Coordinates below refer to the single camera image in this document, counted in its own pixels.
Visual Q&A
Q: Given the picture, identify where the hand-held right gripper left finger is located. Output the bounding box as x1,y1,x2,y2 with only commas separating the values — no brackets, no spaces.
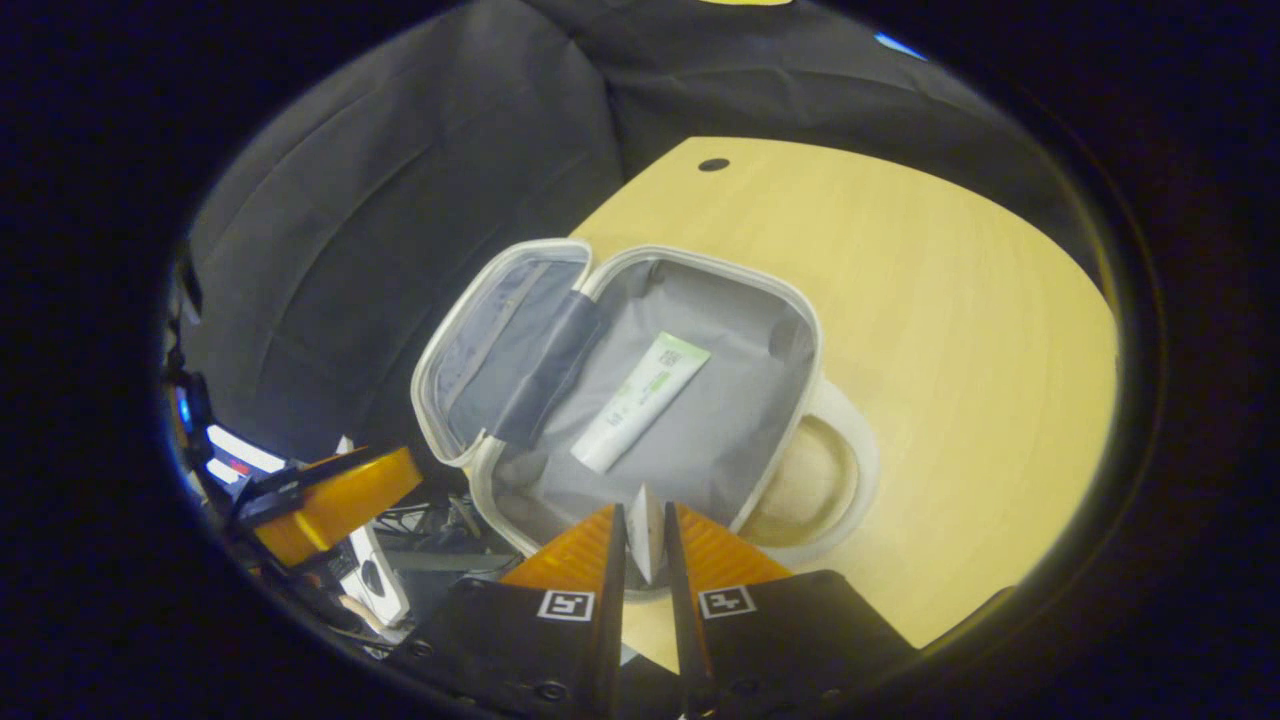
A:
385,503,629,716

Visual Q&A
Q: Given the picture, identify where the white suitcase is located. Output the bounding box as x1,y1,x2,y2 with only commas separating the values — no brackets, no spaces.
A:
410,238,881,571

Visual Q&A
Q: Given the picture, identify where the white green skin care tube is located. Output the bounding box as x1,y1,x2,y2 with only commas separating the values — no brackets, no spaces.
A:
570,332,713,475

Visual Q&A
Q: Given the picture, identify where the dark cable bundle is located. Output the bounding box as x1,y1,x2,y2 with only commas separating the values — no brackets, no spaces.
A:
385,495,526,576

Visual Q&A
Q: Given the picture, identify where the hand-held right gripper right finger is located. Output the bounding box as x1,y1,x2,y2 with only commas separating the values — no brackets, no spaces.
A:
663,503,921,716

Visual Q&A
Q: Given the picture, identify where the black backdrop cloth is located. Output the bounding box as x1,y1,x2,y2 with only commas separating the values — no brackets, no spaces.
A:
185,0,1101,481

